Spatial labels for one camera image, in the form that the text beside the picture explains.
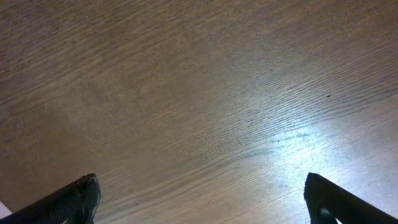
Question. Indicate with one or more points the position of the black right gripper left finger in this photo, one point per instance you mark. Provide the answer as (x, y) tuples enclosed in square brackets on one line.
[(75, 203)]

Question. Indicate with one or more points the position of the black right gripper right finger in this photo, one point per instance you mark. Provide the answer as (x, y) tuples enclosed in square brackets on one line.
[(329, 203)]

